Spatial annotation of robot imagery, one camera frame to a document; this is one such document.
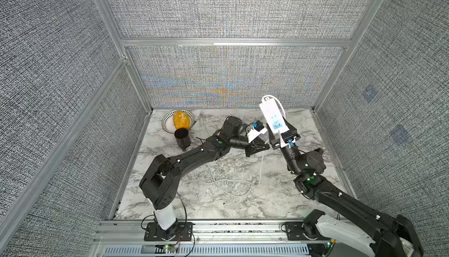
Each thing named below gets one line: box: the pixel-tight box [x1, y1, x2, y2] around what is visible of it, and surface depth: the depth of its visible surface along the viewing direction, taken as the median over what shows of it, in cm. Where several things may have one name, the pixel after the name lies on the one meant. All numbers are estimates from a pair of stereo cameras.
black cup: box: [174, 127, 192, 152], surface depth 97 cm
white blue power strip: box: [258, 96, 290, 134], surface depth 65 cm
